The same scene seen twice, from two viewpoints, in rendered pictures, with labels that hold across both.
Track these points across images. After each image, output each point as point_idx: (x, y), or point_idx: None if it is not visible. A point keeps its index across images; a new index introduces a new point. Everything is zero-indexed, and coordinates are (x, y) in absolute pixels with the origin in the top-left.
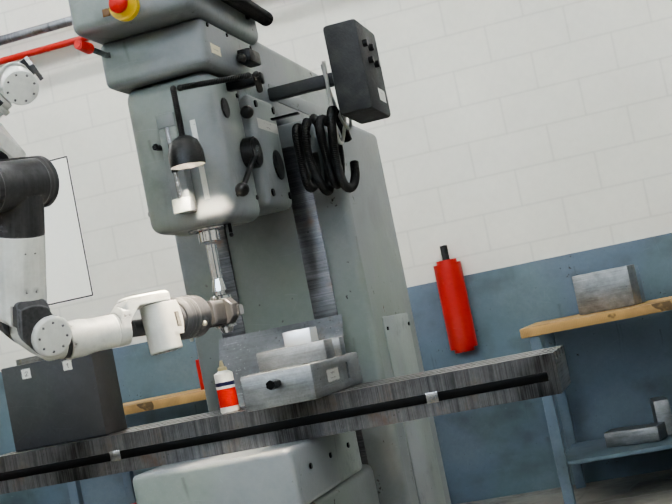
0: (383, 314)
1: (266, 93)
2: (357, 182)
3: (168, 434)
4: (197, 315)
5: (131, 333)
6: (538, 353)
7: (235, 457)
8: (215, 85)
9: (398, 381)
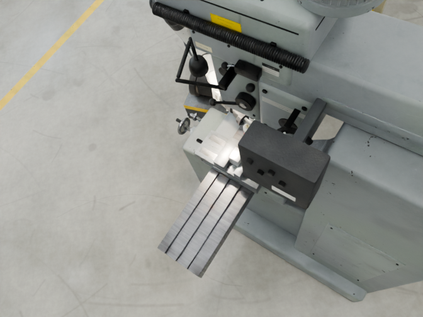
0: (335, 226)
1: (312, 98)
2: None
3: None
4: (222, 105)
5: (208, 82)
6: (173, 248)
7: None
8: (214, 59)
9: (196, 192)
